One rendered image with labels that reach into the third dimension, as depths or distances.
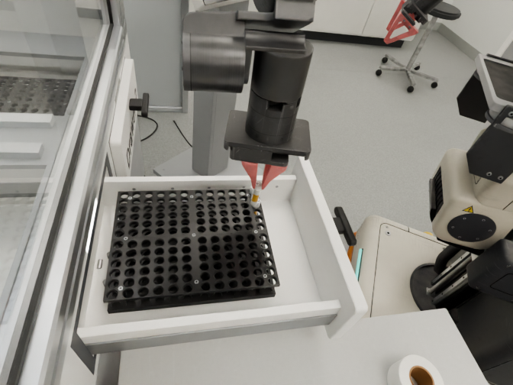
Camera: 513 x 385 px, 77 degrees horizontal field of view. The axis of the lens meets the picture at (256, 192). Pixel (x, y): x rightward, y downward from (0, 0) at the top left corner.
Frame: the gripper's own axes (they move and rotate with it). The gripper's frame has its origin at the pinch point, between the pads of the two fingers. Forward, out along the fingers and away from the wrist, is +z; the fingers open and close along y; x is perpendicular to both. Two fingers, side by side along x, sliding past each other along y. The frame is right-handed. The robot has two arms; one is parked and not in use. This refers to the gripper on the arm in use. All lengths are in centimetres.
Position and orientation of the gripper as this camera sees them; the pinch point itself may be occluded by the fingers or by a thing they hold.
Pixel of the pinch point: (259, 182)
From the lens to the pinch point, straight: 46.0
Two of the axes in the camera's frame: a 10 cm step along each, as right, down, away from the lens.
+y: 9.9, 1.3, 0.5
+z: -1.2, 6.7, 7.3
